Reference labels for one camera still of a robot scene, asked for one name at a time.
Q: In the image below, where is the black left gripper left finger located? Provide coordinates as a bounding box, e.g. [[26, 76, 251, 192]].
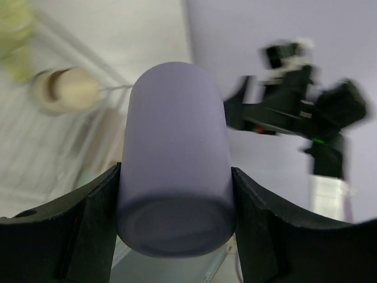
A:
[[1, 163, 121, 283]]

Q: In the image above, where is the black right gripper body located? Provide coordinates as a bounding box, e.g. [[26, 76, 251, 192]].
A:
[[243, 65, 368, 139]]

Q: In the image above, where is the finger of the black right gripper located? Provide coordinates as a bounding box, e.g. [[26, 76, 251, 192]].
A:
[[223, 75, 250, 130]]

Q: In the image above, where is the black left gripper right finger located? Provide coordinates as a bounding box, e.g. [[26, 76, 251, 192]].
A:
[[232, 168, 376, 283]]

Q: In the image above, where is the lavender cup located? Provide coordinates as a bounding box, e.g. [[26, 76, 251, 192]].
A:
[[117, 62, 236, 258]]

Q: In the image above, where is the small metal cup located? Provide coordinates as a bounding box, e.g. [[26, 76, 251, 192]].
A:
[[31, 67, 100, 114]]

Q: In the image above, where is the pale yellow mug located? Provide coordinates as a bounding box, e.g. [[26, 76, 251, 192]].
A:
[[1, 1, 35, 83]]

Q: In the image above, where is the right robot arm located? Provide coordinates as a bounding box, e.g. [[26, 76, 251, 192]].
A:
[[224, 65, 368, 221]]

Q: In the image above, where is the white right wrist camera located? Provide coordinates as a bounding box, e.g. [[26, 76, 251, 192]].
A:
[[259, 38, 314, 71]]

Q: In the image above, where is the white wire dish rack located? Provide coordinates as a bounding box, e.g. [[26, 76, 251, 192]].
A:
[[0, 8, 133, 192]]

